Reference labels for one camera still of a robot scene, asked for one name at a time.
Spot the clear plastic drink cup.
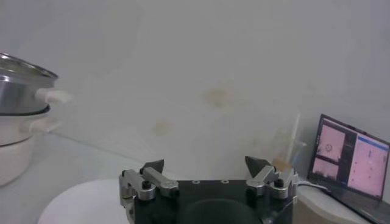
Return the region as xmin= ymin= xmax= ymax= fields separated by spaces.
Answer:
xmin=271 ymin=133 xmax=308 ymax=173

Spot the laptop beside drink cup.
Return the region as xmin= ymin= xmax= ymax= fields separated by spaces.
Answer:
xmin=307 ymin=113 xmax=390 ymax=224

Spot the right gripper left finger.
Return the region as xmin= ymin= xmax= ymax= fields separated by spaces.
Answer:
xmin=118 ymin=159 xmax=180 ymax=224

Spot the stainless steel steamer basket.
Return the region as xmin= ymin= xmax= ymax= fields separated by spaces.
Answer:
xmin=0 ymin=52 xmax=73 ymax=116

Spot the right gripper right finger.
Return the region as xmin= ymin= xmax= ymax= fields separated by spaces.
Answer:
xmin=244 ymin=155 xmax=299 ymax=200

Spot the white electric cooking pot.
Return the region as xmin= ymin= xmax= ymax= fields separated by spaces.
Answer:
xmin=0 ymin=105 xmax=63 ymax=188

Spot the white round plate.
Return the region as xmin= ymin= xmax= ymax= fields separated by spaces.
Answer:
xmin=37 ymin=178 xmax=135 ymax=224

